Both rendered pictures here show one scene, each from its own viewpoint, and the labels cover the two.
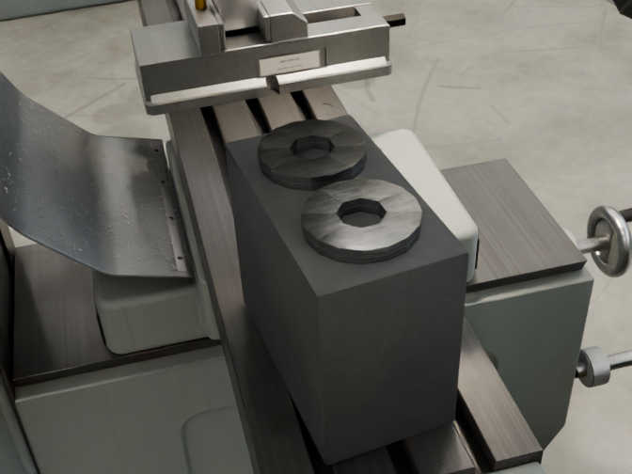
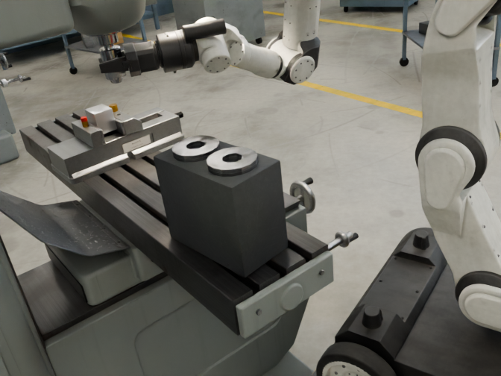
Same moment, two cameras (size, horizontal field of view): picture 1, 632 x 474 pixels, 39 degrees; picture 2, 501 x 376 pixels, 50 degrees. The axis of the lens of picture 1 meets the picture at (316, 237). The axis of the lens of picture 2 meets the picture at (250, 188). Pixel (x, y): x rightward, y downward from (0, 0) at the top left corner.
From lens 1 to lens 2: 0.38 m
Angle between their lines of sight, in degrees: 20
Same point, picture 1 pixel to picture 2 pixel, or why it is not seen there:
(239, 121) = (122, 174)
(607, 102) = not seen: hidden behind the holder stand
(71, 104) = not seen: outside the picture
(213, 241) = (141, 221)
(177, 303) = (121, 266)
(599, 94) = not seen: hidden behind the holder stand
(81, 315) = (64, 297)
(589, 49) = (244, 138)
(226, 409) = (153, 324)
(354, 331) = (246, 204)
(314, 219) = (215, 164)
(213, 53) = (99, 145)
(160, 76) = (74, 163)
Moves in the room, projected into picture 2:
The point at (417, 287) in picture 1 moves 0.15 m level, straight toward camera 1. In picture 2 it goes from (265, 179) to (297, 221)
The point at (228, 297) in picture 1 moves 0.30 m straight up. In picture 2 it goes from (162, 238) to (130, 100)
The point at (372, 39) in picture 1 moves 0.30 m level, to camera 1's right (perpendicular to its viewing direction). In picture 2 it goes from (173, 124) to (267, 98)
